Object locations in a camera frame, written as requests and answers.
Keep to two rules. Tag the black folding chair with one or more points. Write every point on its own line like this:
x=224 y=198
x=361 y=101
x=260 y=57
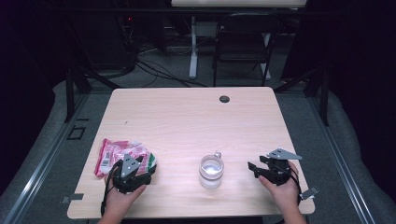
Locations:
x=246 y=37

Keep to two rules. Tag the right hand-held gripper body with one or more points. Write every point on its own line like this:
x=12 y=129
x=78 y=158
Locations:
x=277 y=171

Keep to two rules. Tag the pink and clear plastic packet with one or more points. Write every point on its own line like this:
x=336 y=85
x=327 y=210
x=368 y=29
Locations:
x=112 y=154

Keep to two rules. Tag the glass jar with hinged lid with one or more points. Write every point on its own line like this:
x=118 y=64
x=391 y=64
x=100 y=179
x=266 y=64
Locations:
x=211 y=174

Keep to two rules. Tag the person's right hand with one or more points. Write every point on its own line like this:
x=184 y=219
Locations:
x=285 y=194

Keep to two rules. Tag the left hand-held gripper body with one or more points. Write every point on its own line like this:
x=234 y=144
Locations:
x=129 y=179

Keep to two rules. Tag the white desk with white legs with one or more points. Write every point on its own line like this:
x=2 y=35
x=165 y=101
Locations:
x=236 y=3

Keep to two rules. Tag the black metal stand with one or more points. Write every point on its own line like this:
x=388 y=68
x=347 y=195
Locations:
x=70 y=93
x=324 y=99

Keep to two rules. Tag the aluminium floor rail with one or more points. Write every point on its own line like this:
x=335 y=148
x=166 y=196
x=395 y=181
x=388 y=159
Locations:
x=46 y=171
x=339 y=165

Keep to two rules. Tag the dark round table grommet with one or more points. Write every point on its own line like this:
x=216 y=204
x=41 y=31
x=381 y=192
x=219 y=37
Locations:
x=224 y=99

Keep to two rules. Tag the grey tape strip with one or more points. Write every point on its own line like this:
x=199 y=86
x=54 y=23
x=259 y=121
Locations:
x=73 y=197
x=310 y=193

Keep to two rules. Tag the person's left hand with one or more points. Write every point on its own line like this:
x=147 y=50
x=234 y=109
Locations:
x=120 y=200

